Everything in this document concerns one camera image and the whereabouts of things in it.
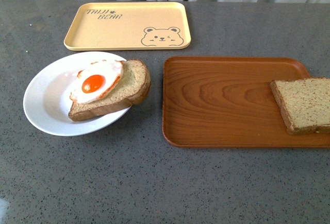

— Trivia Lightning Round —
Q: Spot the brown wooden tray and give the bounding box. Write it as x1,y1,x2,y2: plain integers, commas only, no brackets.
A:
162,56,329,148

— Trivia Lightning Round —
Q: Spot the bread slice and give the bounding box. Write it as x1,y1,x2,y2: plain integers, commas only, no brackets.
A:
270,77,329,135
68,59,151,122

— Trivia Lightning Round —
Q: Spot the fried egg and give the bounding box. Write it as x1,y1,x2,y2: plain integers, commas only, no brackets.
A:
70,60,124,104

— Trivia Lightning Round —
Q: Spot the white round plate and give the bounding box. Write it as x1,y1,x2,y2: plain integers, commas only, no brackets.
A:
23,51,128,136

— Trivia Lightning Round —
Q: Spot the yellow bear tray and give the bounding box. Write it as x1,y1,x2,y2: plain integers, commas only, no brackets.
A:
64,2,191,51

